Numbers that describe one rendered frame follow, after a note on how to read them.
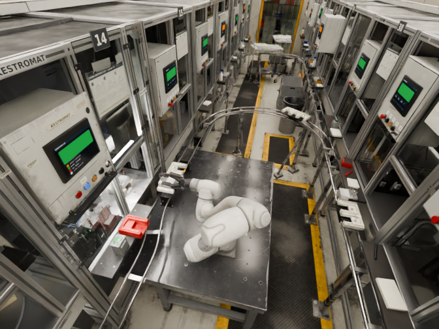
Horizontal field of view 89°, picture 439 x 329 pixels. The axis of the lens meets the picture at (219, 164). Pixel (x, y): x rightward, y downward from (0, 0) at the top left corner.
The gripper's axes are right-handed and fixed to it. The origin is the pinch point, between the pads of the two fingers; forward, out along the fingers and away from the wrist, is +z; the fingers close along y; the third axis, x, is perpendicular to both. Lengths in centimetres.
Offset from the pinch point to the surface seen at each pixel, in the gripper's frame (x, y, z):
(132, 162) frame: -25, -13, 42
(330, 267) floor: -25, -112, -158
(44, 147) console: 51, 61, 19
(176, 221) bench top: 3.8, -44.4, -6.3
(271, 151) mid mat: -211, -111, -89
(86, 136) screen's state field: 32, 54, 18
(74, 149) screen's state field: 41, 52, 18
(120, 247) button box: 50, -12, 8
